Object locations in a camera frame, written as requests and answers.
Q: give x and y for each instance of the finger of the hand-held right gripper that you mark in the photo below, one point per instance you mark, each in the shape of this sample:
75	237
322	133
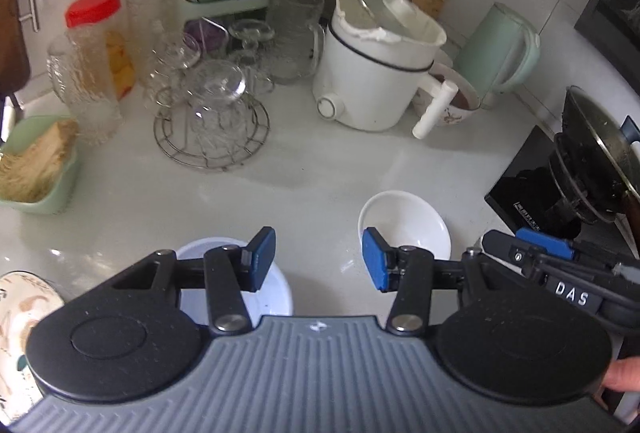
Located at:
547	244
505	249

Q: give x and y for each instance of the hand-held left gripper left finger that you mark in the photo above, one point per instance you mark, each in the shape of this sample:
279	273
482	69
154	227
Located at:
262	258

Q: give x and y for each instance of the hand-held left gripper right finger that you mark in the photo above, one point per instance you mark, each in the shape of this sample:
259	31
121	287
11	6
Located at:
375	260

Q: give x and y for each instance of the white bowl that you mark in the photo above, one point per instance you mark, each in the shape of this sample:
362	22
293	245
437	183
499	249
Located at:
405	223

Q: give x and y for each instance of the floral plate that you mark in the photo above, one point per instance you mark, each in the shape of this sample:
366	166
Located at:
20	328

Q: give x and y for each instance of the person's right hand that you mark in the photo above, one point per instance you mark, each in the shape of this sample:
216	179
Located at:
625	375

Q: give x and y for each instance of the black induction cooktop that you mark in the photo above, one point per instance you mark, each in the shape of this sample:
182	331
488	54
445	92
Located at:
520	183

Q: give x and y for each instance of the black wok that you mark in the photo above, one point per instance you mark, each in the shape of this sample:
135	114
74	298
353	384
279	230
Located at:
585	153

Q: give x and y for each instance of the floral ceramic bowl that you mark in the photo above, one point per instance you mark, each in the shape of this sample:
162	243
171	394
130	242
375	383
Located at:
457	108

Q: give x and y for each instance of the upturned textured glass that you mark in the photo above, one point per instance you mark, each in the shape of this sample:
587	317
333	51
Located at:
217	103

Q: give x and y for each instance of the white electric cooker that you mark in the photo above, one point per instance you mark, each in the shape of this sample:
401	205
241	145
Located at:
370	83

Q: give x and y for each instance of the pale green electric kettle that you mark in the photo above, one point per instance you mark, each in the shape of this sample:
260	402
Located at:
495	53

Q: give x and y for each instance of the green plastic basket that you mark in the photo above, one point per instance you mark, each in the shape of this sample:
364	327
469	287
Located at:
55	198

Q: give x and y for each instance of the glass pitcher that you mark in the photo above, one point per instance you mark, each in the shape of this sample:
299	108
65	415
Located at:
292	38

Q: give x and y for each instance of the textured glass jar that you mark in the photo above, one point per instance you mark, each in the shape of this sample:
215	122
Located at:
87	88

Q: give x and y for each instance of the bundle of bamboo sticks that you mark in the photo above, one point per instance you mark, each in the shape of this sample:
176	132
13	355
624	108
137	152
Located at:
35	163

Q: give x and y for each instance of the red-lid plastic jar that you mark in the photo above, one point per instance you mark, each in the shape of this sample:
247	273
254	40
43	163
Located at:
100	13

